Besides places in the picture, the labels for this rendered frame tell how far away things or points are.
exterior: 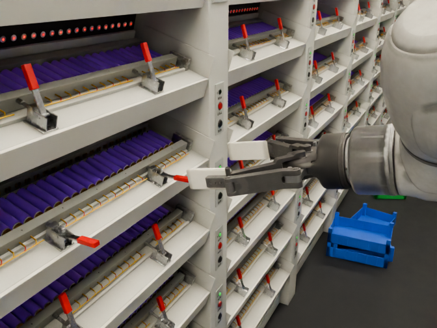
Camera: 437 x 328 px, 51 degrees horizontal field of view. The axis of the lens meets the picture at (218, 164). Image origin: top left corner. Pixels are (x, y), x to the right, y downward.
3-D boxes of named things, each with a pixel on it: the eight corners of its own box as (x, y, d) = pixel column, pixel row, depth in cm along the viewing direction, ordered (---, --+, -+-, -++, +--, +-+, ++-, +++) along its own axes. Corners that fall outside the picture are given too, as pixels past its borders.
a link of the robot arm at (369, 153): (405, 180, 62) (361, 180, 65) (400, 115, 59) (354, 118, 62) (395, 207, 54) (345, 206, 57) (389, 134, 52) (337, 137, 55)
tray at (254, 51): (301, 55, 160) (316, 16, 153) (222, 88, 110) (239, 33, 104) (251, 34, 166) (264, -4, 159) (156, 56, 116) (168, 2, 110)
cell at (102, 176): (83, 166, 90) (108, 181, 88) (77, 170, 89) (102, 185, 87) (84, 159, 89) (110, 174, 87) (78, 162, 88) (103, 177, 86)
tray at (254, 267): (289, 242, 189) (301, 217, 182) (222, 336, 139) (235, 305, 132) (247, 218, 195) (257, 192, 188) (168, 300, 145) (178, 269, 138)
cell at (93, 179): (76, 170, 89) (101, 185, 87) (69, 173, 87) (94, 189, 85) (77, 162, 88) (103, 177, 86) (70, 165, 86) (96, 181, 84)
